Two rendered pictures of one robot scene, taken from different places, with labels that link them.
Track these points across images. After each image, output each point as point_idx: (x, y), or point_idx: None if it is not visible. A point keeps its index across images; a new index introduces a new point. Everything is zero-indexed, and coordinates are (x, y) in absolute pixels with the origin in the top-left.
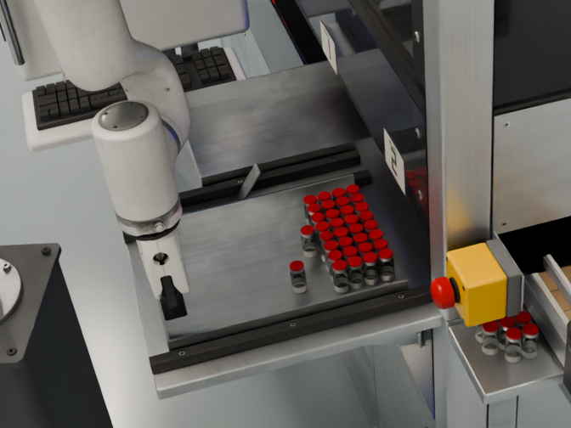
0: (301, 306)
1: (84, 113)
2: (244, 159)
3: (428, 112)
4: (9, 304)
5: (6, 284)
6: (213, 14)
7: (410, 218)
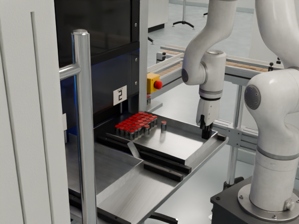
0: (175, 119)
1: None
2: (112, 170)
3: (142, 43)
4: (250, 185)
5: (246, 192)
6: None
7: (110, 128)
